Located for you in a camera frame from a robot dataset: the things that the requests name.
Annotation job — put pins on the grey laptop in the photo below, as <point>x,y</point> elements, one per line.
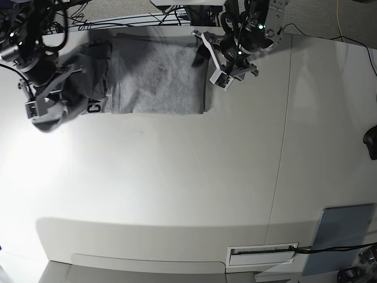
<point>338,226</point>

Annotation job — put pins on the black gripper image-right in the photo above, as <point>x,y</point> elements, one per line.
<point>234,55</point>

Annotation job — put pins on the black computer mouse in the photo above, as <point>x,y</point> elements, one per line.
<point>370,140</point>

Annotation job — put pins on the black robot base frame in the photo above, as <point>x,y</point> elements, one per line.
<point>119,14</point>

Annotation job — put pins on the black device bottom right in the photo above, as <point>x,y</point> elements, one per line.
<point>352,275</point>

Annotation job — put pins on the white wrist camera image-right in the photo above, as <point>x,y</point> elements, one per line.
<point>221,79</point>

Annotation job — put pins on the grey T-shirt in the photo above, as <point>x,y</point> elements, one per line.
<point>130,74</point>

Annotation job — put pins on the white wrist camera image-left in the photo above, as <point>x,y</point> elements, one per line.
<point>36,108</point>

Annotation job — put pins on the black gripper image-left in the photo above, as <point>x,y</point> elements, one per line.
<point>40,72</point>

